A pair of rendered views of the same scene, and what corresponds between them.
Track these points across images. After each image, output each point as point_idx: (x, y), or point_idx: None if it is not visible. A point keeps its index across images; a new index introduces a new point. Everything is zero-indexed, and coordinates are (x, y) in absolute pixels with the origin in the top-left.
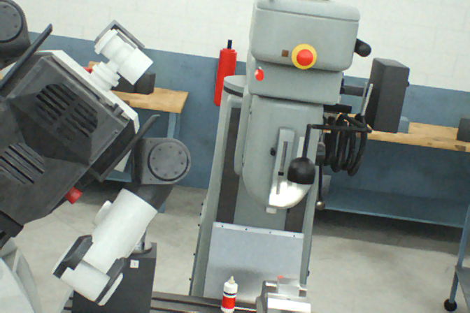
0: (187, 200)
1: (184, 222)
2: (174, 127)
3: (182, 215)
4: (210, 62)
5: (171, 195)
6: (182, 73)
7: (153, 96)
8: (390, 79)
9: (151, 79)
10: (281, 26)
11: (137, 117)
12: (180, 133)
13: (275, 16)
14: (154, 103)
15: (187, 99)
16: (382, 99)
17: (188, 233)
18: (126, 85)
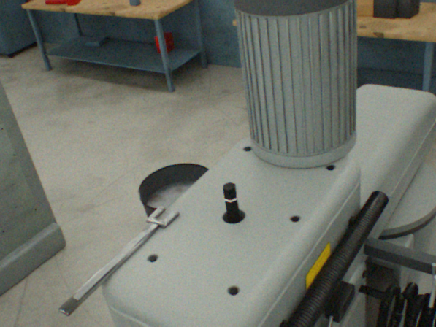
0: None
1: None
2: (431, 56)
3: None
4: None
5: None
6: None
7: (415, 19)
8: None
9: (413, 1)
10: (123, 326)
11: None
12: None
13: (112, 312)
14: (410, 32)
15: None
16: None
17: None
18: (386, 12)
